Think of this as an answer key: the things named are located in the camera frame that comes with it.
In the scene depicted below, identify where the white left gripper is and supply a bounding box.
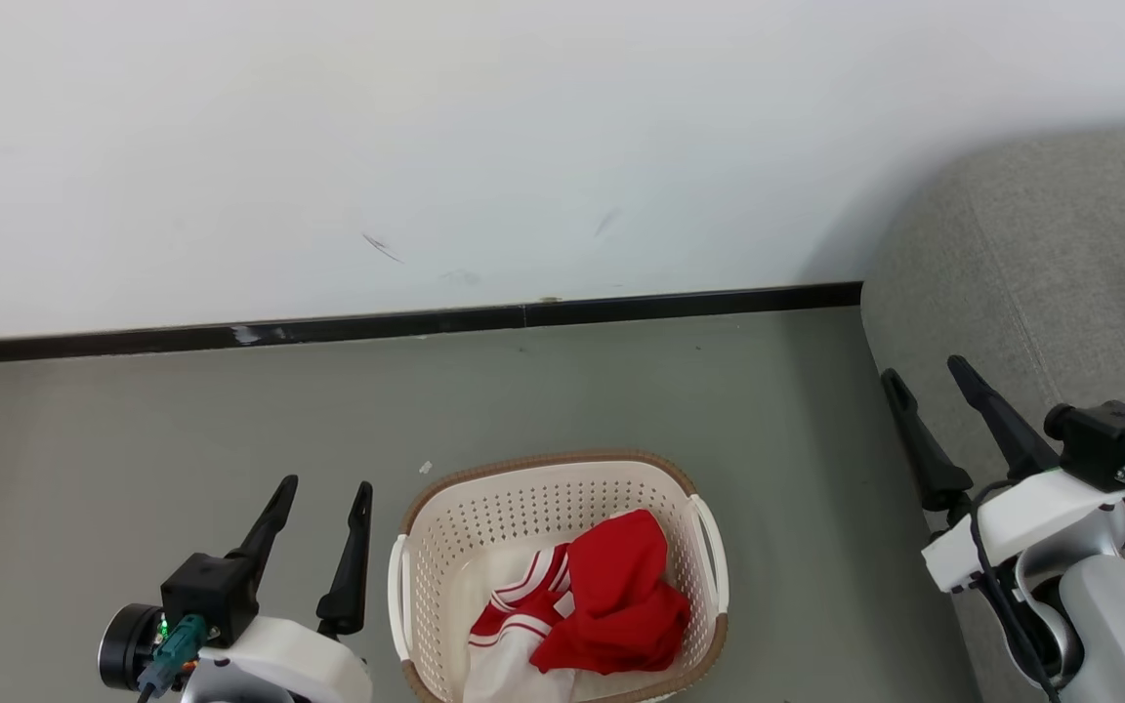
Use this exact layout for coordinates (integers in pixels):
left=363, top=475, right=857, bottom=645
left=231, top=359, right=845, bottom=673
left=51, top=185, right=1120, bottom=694
left=180, top=475, right=375, bottom=703

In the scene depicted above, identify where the black baseboard strip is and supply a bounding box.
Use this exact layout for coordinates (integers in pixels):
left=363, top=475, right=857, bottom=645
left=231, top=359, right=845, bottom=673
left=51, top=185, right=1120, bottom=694
left=0, top=281, right=864, bottom=367

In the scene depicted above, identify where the red white striped garment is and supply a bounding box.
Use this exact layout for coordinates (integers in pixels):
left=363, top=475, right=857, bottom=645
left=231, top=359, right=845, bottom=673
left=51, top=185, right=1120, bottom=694
left=463, top=544, right=578, bottom=703

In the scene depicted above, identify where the teal left camera plug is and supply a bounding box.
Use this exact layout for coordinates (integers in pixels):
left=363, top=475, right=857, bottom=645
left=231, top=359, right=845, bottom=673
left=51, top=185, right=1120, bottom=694
left=137, top=614, right=209, bottom=698

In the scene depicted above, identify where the plain red garment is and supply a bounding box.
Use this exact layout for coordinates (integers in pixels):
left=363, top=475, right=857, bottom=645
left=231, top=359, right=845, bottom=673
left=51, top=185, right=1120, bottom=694
left=529, top=508, right=692, bottom=677

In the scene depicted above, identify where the grey fabric sofa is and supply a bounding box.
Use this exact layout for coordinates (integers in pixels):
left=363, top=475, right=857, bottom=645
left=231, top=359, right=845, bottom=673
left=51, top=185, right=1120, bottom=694
left=859, top=125, right=1125, bottom=703

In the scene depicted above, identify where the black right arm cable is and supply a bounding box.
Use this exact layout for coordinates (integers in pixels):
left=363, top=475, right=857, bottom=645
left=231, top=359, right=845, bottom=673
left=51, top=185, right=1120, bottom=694
left=967, top=476, right=1063, bottom=703

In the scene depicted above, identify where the white perforated laundry basket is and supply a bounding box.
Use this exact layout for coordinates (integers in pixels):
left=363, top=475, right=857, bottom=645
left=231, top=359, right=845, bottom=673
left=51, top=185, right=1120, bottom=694
left=388, top=449, right=730, bottom=703

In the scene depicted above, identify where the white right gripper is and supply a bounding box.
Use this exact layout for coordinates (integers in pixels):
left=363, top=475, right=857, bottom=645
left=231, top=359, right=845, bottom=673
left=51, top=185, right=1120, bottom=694
left=880, top=354, right=1125, bottom=596

